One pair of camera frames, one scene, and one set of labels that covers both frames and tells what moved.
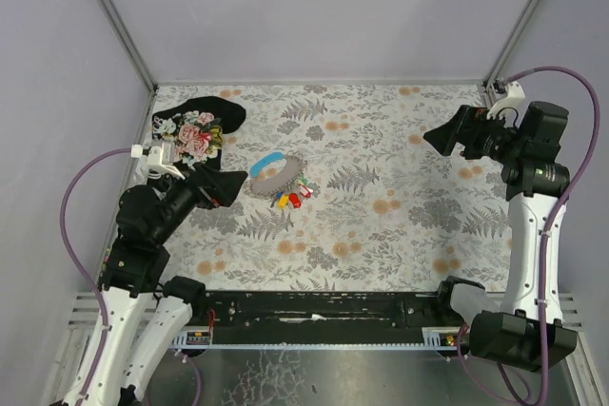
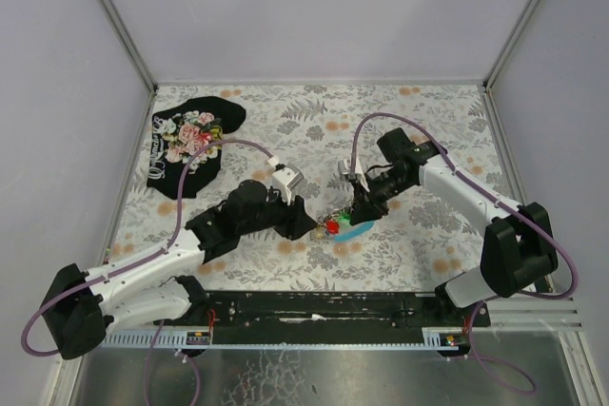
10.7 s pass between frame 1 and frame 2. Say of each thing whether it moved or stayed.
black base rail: stayed
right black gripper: moved
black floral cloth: stayed
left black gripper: moved
